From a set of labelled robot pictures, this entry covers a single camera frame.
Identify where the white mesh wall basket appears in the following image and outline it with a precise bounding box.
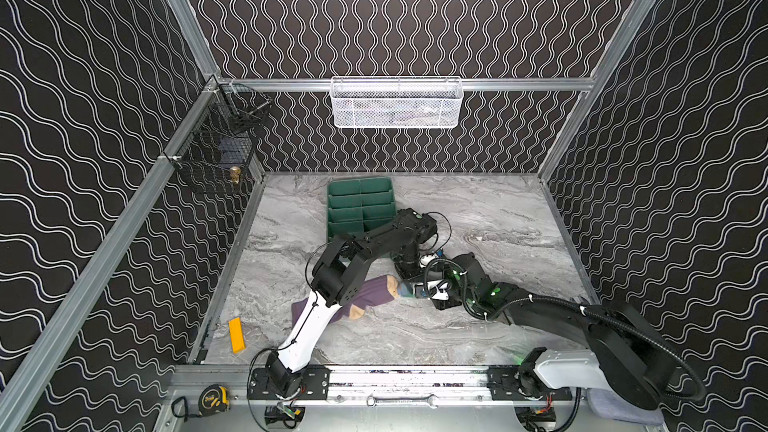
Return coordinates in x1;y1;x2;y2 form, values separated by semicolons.
329;76;464;129

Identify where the blue orange striped sock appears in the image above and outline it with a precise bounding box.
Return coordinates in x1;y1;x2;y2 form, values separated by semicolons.
397;282;429;299

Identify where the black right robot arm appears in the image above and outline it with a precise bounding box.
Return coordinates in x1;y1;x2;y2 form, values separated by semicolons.
420;253;706;410

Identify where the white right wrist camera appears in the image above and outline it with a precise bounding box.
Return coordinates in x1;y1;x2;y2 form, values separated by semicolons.
430;289;451;303

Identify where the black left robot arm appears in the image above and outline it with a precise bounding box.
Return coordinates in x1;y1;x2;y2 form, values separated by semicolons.
265;208;438;398

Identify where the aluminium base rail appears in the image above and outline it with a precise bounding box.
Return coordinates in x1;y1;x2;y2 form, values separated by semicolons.
245;364;649;406

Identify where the purple striped sock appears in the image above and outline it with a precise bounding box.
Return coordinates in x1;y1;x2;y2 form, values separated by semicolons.
290;274;404;326

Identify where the yellow block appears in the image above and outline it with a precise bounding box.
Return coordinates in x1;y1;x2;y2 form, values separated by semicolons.
228;317;246;355

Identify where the grey cloth pad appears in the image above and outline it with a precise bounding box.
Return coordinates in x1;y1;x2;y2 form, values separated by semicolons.
587;389;664;426

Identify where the black wire wall basket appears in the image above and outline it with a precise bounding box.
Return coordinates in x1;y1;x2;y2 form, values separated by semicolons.
169;77;274;198

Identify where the yellow tape measure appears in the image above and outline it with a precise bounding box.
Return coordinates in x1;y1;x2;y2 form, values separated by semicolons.
198;384;230;417

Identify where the green divided plastic tray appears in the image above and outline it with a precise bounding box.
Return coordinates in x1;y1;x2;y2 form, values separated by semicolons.
326;176;397;240

